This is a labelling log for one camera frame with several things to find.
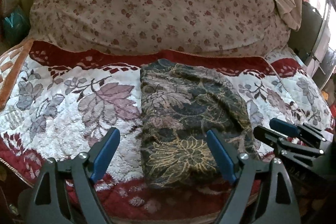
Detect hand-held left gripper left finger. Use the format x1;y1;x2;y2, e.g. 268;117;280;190
17;127;121;224

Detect dark floral garment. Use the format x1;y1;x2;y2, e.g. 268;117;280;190
140;58;261;190

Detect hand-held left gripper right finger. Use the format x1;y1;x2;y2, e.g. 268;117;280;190
206;129;301;224

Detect red white floral blanket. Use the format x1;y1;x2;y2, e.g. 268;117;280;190
0;39;334;220

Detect teal bag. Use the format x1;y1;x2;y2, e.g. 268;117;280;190
3;8;30;44

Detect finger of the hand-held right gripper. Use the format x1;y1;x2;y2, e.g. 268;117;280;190
269;117;329;142
253;125;326;162

